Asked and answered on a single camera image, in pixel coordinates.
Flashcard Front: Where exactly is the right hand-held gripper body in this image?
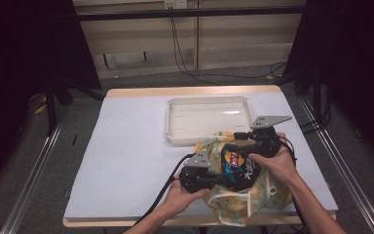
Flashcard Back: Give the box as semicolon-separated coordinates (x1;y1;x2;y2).
249;115;293;159

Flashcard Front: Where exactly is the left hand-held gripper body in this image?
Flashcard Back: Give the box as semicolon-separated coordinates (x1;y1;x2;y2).
178;150;222;194

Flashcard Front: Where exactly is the black chip packet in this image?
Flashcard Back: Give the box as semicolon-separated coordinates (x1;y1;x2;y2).
218;142;264;193

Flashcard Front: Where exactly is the white plastic tray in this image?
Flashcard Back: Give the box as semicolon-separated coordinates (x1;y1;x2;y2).
166;94;257;147

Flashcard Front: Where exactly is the orange print drawstring bag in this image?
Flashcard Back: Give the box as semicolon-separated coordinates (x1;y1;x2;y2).
194;130;295;228

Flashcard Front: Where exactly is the person's left hand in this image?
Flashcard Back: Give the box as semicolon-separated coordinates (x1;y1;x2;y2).
161;171;212;217

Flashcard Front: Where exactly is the person's right hand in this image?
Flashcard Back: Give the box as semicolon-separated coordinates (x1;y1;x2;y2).
247;131;302;187

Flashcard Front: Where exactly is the black metal stand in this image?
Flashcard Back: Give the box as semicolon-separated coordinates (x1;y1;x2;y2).
311;67;332;126
44;77;105;137

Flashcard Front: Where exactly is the pale grey table mat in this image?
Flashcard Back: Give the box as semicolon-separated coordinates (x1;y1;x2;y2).
62;91;339;222

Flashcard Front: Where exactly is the black curtain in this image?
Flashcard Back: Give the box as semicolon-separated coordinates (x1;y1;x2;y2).
0;0;102;196
283;0;374;172

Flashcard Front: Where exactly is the black horizontal bar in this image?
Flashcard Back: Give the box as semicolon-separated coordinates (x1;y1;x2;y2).
77;5;307;22

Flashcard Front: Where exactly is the yellow tape strip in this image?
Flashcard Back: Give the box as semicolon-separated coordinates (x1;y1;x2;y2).
33;96;48;116

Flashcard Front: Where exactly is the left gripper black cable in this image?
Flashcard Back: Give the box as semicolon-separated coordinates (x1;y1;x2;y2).
132;152;196;228

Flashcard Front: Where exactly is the aluminium floor rail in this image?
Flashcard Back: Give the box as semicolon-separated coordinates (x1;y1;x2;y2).
297;96;374;234
0;110;70;234

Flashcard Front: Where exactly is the black floor cable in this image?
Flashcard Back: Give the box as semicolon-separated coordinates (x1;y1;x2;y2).
169;17;288;87

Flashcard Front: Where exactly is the white wall socket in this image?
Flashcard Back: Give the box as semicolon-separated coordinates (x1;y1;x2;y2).
163;0;189;10

